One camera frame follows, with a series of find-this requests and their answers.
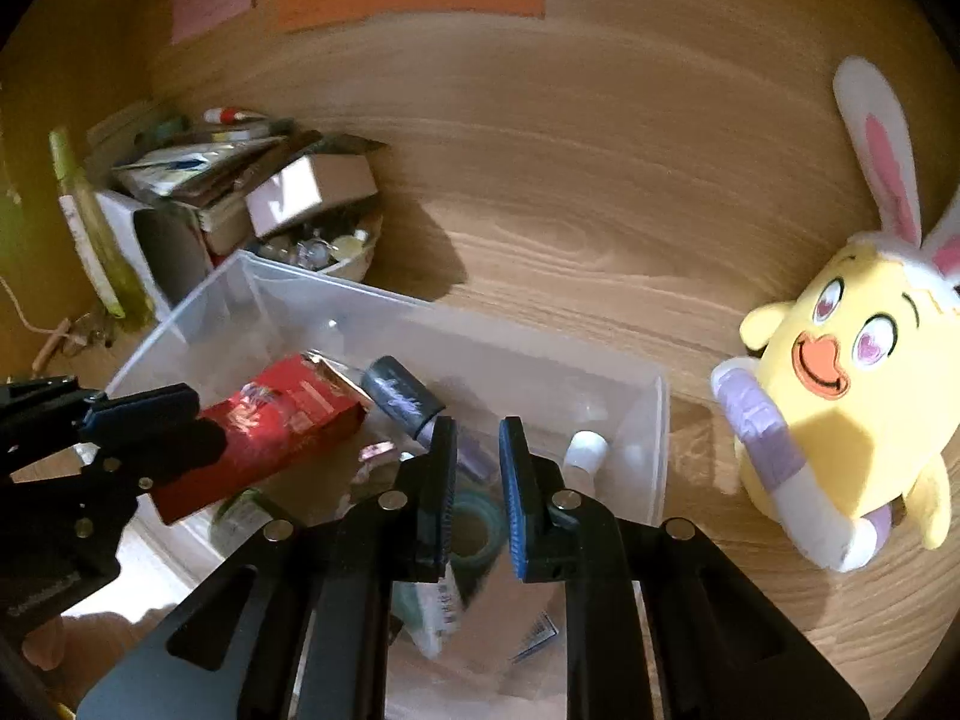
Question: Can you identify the wooden stick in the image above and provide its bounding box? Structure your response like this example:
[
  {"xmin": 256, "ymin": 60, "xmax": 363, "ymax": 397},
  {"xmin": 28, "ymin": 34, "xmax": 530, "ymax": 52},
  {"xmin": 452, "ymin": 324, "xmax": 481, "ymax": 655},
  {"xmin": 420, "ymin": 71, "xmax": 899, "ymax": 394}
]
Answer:
[{"xmin": 34, "ymin": 317, "xmax": 74, "ymax": 372}]

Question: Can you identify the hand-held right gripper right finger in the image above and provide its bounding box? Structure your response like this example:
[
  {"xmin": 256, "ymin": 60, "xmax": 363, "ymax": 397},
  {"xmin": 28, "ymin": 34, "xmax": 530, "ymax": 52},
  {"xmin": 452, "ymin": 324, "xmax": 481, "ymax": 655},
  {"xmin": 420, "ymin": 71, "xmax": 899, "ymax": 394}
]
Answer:
[{"xmin": 499, "ymin": 415, "xmax": 871, "ymax": 720}]

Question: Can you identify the teal tape roll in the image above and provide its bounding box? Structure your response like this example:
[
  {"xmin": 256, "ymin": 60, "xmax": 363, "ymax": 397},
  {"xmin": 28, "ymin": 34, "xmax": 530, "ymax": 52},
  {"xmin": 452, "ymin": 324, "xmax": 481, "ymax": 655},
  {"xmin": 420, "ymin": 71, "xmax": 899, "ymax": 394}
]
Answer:
[{"xmin": 450, "ymin": 491, "xmax": 505, "ymax": 567}]

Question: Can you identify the stack of books and papers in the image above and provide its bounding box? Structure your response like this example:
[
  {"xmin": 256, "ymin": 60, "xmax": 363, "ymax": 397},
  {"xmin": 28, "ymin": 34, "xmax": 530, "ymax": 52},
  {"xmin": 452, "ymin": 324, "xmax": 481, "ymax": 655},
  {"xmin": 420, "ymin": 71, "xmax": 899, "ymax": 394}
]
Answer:
[{"xmin": 112, "ymin": 116, "xmax": 387, "ymax": 256}]

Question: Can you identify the clear plastic storage bin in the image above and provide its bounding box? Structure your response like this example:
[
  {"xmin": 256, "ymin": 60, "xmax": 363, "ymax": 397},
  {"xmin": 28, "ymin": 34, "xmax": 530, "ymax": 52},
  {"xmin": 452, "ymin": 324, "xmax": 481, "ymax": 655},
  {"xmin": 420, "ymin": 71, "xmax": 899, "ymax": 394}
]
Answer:
[{"xmin": 105, "ymin": 251, "xmax": 670, "ymax": 720}]

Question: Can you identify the bowl of small trinkets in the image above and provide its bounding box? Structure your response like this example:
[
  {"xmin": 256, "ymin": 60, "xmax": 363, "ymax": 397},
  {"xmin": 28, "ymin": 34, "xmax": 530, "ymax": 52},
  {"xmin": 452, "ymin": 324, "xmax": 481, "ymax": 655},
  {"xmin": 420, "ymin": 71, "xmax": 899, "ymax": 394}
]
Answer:
[{"xmin": 259, "ymin": 214, "xmax": 380, "ymax": 282}]

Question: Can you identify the white green packet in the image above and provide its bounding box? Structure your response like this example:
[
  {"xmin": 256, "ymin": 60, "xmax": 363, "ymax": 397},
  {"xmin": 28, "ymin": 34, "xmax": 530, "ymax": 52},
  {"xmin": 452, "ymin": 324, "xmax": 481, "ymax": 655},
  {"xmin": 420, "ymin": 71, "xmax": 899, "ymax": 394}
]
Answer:
[{"xmin": 396, "ymin": 562, "xmax": 482, "ymax": 662}]

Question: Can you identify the dark small metal clutter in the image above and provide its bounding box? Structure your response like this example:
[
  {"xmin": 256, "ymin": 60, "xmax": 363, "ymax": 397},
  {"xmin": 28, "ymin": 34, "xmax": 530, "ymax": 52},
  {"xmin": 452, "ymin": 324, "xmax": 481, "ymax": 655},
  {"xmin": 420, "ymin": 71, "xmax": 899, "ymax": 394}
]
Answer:
[{"xmin": 66, "ymin": 309, "xmax": 117, "ymax": 352}]

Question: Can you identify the small white bottle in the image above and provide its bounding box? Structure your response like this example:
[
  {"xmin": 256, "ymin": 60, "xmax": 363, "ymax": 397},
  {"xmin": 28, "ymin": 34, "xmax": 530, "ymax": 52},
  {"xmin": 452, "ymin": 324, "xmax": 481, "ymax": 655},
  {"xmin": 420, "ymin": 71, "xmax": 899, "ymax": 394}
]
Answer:
[{"xmin": 562, "ymin": 430, "xmax": 610, "ymax": 497}]

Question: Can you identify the red snack box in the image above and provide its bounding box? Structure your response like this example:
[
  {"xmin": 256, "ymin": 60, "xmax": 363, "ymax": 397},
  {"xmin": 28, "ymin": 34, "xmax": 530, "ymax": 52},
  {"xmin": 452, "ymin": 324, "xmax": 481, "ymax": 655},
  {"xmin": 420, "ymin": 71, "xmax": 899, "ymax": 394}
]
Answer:
[{"xmin": 150, "ymin": 352, "xmax": 372, "ymax": 526}]

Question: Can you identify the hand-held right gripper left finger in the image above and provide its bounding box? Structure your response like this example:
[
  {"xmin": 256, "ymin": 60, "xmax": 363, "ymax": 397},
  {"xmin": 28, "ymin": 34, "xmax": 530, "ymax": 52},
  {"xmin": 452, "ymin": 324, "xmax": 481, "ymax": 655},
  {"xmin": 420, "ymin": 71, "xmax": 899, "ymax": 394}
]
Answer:
[{"xmin": 75, "ymin": 415, "xmax": 460, "ymax": 720}]

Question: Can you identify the yellow plush toy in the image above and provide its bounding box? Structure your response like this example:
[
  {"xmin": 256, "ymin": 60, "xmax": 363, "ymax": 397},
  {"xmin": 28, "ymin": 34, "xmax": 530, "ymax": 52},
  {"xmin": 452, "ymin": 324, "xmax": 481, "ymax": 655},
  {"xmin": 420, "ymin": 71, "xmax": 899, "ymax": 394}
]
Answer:
[{"xmin": 711, "ymin": 55, "xmax": 960, "ymax": 575}]

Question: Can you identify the small brown cardboard box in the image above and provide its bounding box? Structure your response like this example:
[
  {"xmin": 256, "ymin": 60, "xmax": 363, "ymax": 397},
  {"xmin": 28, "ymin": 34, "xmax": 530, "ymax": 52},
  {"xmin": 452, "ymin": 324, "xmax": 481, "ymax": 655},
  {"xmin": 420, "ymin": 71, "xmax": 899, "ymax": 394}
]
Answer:
[{"xmin": 244, "ymin": 154, "xmax": 378, "ymax": 237}]

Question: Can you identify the grey tube bottle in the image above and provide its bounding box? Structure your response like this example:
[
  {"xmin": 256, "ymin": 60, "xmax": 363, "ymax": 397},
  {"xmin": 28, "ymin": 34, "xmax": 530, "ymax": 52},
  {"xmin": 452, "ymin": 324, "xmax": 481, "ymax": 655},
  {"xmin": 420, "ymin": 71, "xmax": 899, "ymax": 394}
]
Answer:
[{"xmin": 362, "ymin": 355, "xmax": 445, "ymax": 442}]

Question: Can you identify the person's left hand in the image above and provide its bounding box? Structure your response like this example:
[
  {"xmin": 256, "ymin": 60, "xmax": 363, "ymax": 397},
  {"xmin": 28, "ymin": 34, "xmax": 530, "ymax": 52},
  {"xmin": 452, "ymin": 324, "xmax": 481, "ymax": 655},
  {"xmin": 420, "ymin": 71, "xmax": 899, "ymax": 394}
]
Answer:
[{"xmin": 21, "ymin": 611, "xmax": 134, "ymax": 674}]

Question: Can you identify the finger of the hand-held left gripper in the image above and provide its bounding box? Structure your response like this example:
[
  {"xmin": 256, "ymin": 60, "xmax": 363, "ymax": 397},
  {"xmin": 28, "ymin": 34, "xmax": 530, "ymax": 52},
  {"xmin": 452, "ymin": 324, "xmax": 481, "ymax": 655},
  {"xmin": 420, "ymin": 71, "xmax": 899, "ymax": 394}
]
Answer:
[
  {"xmin": 0, "ymin": 373, "xmax": 202, "ymax": 477},
  {"xmin": 75, "ymin": 418, "xmax": 228, "ymax": 496}
]

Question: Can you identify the white cord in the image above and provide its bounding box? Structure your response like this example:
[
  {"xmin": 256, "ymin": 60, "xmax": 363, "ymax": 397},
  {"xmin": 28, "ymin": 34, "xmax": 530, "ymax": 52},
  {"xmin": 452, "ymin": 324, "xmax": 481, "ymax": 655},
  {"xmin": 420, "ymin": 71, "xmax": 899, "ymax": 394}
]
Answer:
[{"xmin": 0, "ymin": 274, "xmax": 57, "ymax": 335}]

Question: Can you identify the yellow-green bottle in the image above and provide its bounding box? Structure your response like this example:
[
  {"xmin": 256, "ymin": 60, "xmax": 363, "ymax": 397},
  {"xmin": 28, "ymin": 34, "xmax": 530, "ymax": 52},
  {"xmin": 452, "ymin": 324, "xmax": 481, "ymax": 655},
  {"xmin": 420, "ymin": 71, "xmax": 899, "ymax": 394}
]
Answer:
[{"xmin": 49, "ymin": 127, "xmax": 151, "ymax": 320}]

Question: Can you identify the white cardboard box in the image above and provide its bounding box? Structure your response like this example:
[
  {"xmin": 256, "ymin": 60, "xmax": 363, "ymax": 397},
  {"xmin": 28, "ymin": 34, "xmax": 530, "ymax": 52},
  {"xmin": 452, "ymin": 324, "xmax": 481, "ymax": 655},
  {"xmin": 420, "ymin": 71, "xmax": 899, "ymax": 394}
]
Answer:
[{"xmin": 94, "ymin": 191, "xmax": 215, "ymax": 305}]

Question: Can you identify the clear packet with barcode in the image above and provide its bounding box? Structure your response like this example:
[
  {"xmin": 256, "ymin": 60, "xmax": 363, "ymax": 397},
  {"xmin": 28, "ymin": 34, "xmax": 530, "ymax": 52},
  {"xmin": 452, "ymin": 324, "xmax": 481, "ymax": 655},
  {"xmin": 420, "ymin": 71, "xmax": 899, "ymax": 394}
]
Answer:
[{"xmin": 510, "ymin": 610, "xmax": 561, "ymax": 666}]

